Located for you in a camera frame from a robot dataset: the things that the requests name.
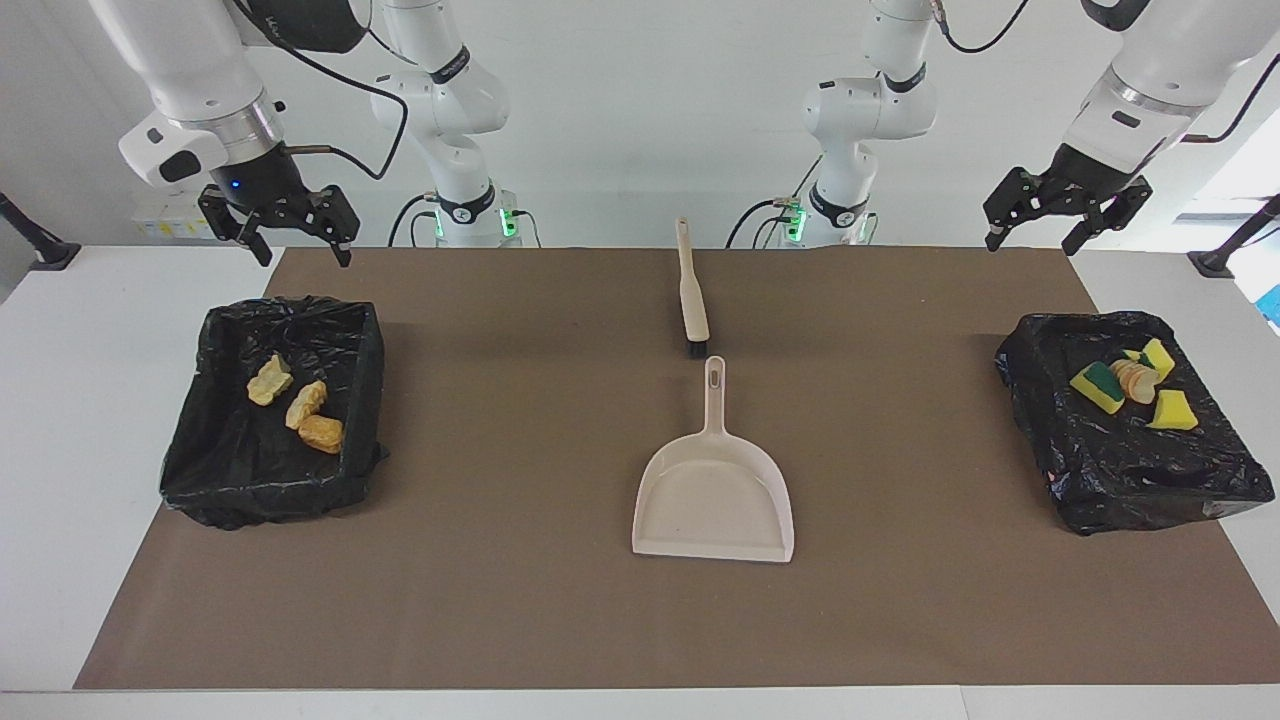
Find black base cable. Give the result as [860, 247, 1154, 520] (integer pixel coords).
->
[724, 198, 801, 249]
[388, 193, 441, 248]

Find black camera stand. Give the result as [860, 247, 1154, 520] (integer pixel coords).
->
[0, 190, 81, 271]
[1188, 193, 1280, 279]

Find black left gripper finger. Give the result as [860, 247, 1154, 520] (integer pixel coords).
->
[983, 168, 1051, 252]
[1061, 175, 1153, 257]

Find notched yellow sponge piece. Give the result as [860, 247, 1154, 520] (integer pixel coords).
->
[1124, 337, 1176, 381]

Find beige plastic dustpan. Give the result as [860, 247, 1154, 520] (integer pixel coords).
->
[631, 355, 796, 564]

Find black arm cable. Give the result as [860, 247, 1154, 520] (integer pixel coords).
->
[230, 0, 411, 183]
[930, 0, 1280, 146]

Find bin lined with black bag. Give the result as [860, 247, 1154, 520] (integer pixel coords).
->
[160, 295, 391, 531]
[995, 310, 1276, 536]

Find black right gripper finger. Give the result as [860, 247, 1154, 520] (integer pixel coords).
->
[310, 184, 361, 268]
[198, 185, 273, 267]

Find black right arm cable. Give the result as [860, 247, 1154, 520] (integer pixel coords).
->
[230, 0, 411, 183]

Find white wall socket box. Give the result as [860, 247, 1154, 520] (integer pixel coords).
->
[132, 190, 233, 241]

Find ridged golden bread piece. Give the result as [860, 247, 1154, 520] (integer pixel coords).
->
[285, 379, 329, 431]

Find striped orange croissant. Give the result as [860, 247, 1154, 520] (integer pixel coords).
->
[1111, 358, 1163, 406]

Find brown bread roll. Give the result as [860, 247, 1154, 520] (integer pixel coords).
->
[298, 414, 346, 455]

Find pale yellow bread piece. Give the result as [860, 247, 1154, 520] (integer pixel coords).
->
[247, 354, 295, 407]

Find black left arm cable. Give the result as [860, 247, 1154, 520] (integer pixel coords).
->
[930, 0, 1280, 146]

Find brown table mat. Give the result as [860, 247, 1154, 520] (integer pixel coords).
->
[73, 247, 1280, 691]

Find beige brush with black bristles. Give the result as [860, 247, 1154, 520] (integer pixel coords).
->
[674, 217, 711, 359]

